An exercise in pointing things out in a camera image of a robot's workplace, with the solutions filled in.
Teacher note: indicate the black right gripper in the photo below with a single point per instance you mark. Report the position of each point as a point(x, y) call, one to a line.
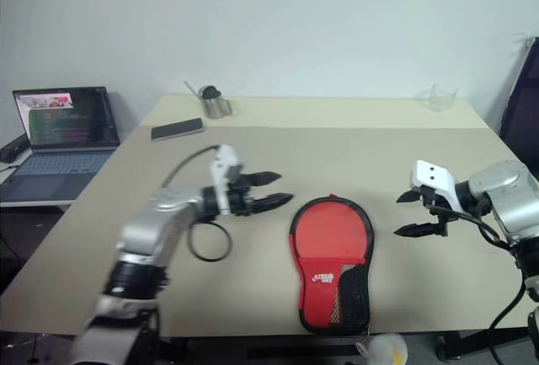
point(442, 221)

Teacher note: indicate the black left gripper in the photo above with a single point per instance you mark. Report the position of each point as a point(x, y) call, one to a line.
point(242, 200)

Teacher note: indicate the red table tennis paddle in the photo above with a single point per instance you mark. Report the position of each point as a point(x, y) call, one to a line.
point(328, 230)

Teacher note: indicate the black red paddle case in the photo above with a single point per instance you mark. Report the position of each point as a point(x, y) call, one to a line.
point(324, 297)

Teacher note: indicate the white and yellow ball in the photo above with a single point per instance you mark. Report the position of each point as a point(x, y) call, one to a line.
point(385, 352)

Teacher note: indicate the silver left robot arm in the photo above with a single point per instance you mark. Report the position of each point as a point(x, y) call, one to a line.
point(151, 230)

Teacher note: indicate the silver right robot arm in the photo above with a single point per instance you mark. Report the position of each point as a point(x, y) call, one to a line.
point(505, 196)

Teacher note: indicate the stainless steel cup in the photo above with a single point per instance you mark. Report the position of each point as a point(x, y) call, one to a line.
point(215, 108)

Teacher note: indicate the black smartphone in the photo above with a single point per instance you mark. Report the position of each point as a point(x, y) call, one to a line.
point(177, 130)

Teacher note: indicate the black object in cup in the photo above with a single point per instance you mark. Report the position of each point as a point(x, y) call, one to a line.
point(210, 92)

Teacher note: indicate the clear glass cup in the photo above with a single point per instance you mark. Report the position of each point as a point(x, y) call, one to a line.
point(440, 101)

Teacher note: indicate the thin metal straw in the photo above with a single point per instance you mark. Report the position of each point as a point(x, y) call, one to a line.
point(193, 89)

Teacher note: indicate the black office chair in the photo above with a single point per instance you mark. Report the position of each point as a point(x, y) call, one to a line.
point(524, 120)

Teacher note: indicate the open grey laptop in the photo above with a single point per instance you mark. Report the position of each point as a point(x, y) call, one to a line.
point(63, 167)

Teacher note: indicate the black power adapter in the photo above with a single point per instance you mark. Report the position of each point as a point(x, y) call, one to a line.
point(10, 152)

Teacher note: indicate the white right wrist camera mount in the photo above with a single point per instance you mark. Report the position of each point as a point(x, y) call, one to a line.
point(433, 177)

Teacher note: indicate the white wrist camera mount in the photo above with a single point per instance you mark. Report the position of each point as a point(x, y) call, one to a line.
point(433, 177)
point(223, 162)

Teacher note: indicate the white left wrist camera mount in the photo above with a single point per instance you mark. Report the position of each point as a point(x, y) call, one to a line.
point(223, 162)

